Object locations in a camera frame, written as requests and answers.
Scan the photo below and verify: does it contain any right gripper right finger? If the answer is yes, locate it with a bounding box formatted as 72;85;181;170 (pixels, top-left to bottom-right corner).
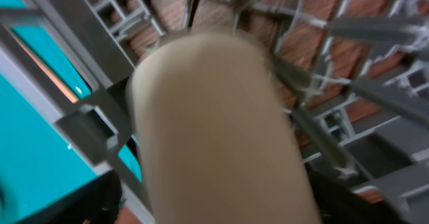
305;165;406;224

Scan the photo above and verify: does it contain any teal plastic serving tray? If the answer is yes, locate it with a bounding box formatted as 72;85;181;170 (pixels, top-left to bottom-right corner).
1;0;153;223

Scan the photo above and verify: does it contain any white cup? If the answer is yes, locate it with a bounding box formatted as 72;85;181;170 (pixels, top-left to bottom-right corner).
129;30;321;223

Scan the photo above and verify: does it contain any grey dishwasher rack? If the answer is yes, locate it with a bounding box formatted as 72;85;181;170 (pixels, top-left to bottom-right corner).
0;0;429;224

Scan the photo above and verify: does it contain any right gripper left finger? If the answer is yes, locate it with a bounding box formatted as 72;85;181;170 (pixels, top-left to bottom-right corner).
18;170;123;224

